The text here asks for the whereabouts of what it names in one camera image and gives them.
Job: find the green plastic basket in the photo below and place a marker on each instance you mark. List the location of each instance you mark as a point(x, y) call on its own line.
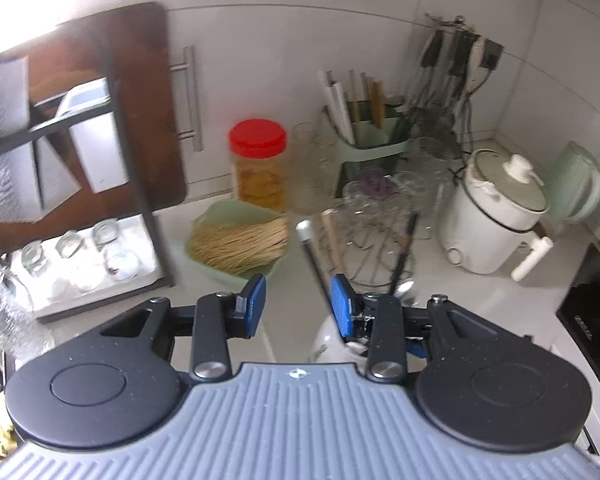
point(220, 210)

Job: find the black chopstick white tip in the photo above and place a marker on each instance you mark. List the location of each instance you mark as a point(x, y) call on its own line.
point(310, 252)

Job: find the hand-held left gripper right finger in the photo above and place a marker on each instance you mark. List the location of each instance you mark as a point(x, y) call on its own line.
point(342, 310)

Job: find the black wall socket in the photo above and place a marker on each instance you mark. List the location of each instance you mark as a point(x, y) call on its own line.
point(492, 55)

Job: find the black stovetop appliance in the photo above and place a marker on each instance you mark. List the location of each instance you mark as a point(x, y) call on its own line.
point(589, 310)

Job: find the row of hanging kitchen utensils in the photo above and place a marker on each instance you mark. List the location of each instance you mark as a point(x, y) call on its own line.
point(432, 50)

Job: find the textured glass pitcher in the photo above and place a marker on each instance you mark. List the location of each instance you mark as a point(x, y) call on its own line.
point(15, 320)

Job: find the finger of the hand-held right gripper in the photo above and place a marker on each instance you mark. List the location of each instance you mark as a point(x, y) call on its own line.
point(415, 351)

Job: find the bundle of assorted chopsticks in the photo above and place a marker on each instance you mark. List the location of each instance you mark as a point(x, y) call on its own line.
point(337, 105)

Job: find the white ceramic utensil jar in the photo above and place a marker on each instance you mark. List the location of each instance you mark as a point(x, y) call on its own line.
point(325, 347)

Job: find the clear glass tumbler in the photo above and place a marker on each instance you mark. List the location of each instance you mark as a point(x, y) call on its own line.
point(105, 232)
point(32, 257)
point(122, 265)
point(70, 245)

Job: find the tall textured glass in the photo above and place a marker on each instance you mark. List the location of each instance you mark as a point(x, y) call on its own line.
point(312, 175)

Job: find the green electric kettle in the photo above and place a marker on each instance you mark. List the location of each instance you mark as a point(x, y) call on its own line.
point(574, 185)

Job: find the brown wooden cutting board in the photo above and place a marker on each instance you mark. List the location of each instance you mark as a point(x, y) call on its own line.
point(150, 85)

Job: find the purple lid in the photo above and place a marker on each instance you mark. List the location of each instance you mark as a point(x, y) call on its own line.
point(377, 182)

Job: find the stainless steel spoon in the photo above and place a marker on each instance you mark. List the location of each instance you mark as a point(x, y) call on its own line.
point(404, 290)

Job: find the white drip tray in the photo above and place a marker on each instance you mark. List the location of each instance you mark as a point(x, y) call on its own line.
point(80, 300)

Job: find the dried noodles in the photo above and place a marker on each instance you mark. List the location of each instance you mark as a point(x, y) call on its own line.
point(240, 245)

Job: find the green utensil drainer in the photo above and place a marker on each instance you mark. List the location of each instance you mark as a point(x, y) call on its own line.
point(374, 132)

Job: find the white plastic storage bin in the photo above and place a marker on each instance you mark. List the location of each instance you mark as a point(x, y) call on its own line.
point(100, 155)

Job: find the red lid plastic jar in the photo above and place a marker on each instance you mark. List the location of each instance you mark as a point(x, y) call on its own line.
point(257, 170)

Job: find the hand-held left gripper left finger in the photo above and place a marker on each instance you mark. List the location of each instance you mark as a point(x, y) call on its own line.
point(255, 305)

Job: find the black metal shelf rack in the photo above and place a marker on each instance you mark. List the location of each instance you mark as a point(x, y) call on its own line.
point(136, 160)

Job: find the white electric cooker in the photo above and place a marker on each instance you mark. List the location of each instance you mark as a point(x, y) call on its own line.
point(479, 230)

